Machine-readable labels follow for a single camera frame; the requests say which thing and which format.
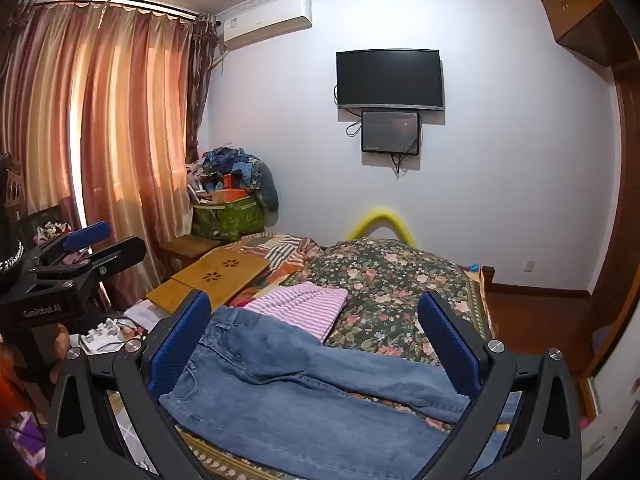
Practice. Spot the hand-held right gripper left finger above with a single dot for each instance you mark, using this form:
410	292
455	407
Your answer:
180	340

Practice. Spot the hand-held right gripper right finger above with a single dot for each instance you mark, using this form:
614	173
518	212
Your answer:
447	340

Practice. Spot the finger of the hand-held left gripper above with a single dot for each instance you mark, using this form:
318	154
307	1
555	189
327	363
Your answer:
120	255
87	235

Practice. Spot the blue denim pants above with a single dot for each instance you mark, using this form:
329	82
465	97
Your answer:
300	400

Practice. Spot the person's left hand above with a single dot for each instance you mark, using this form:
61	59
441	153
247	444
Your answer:
60	345

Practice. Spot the white paper sheet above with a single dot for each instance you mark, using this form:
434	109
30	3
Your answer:
142	312

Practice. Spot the wooden stool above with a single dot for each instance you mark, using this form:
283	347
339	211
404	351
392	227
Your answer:
190	245

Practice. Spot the wooden lap desk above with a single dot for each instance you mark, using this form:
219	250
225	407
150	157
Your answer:
220	270

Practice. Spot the floral bedspread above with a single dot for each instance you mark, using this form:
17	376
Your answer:
380	280

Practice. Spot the green storage box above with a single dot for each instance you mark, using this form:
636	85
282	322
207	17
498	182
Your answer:
225	220

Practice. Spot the orange cardboard box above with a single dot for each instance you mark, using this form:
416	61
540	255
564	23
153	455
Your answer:
227	196

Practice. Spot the pink orange curtain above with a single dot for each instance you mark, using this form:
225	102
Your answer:
125	110

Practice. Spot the pink striped folded cloth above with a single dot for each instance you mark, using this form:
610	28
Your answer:
310	307

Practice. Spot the purple patterned cloth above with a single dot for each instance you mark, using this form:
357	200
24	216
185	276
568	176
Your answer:
20	440

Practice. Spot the striped patchwork quilt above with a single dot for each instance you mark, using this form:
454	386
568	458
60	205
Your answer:
285	252

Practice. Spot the yellow foam tube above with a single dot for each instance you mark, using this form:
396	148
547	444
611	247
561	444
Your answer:
380	213

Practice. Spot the pile of clothes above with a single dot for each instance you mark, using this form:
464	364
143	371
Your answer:
240	165

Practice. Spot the white wardrobe door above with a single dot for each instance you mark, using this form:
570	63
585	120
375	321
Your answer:
615	410

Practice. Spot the brown wooden door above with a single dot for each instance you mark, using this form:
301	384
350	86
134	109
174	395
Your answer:
620	210

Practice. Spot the small black monitor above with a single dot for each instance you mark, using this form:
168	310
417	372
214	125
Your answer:
390	130

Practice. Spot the white air conditioner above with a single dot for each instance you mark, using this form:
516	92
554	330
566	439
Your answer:
265	20

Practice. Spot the wooden overhead cabinet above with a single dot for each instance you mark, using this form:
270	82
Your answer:
575	5

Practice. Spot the wooden bed frame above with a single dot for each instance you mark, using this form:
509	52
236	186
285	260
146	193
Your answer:
487	280

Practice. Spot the white wall socket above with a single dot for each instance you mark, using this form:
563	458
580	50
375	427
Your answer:
529	266

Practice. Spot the black wall television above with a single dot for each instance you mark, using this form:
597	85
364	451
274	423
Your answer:
390	80

